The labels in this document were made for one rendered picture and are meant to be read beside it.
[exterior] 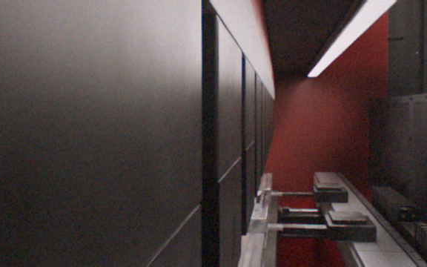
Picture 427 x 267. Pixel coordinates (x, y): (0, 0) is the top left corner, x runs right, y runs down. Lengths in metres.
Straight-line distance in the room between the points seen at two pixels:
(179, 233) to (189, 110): 0.04
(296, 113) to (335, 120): 0.20
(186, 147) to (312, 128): 2.39
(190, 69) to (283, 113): 2.38
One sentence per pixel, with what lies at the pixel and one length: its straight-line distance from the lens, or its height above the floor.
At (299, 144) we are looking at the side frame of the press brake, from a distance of 2.55.
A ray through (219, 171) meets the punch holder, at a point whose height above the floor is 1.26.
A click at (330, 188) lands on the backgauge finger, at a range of 1.68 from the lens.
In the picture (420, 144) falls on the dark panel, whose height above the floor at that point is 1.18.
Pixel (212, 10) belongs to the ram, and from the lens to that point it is 0.24.
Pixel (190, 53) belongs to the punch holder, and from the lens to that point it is 0.17.
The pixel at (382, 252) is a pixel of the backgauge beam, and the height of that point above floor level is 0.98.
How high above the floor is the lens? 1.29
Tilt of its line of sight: 3 degrees down
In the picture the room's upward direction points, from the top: straight up
